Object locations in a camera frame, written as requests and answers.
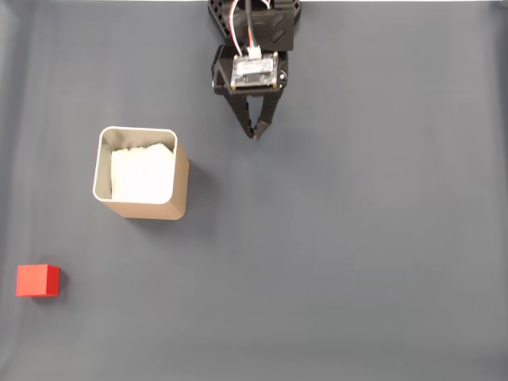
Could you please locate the red cube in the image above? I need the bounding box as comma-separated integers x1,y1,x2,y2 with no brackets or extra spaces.
15,264,61,298

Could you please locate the bare camera circuit board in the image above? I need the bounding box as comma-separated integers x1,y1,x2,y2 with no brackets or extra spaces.
230,52,279,90

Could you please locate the black camera cable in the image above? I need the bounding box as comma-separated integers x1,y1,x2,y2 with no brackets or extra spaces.
243,0,262,52

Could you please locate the white tissue padding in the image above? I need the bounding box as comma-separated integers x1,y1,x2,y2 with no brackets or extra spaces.
110,142,176,202

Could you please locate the tan metal box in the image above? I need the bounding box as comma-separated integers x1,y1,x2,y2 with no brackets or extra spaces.
91,125,191,221

